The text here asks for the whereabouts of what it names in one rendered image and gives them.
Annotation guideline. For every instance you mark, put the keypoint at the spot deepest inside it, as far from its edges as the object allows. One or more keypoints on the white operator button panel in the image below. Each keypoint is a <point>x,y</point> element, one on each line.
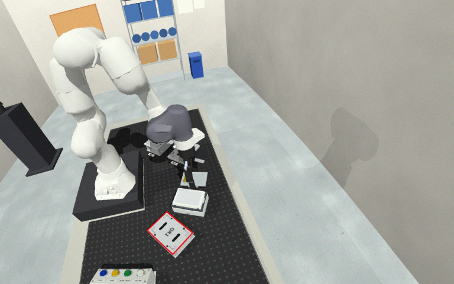
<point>124,276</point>

